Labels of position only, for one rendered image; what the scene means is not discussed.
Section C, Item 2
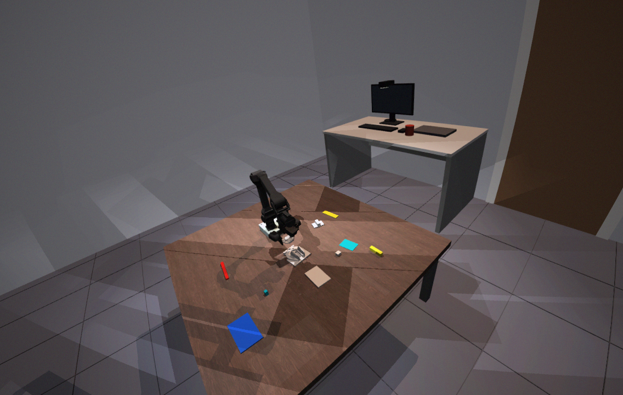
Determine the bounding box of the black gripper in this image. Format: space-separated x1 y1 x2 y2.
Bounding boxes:
269 218 301 245

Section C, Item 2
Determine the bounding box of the teal flat plate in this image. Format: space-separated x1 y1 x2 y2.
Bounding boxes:
339 239 358 251

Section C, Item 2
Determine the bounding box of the blue flat rectangular plate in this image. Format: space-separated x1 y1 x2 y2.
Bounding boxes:
228 312 263 353

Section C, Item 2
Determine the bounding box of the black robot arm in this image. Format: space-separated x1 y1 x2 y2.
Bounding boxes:
250 170 299 238

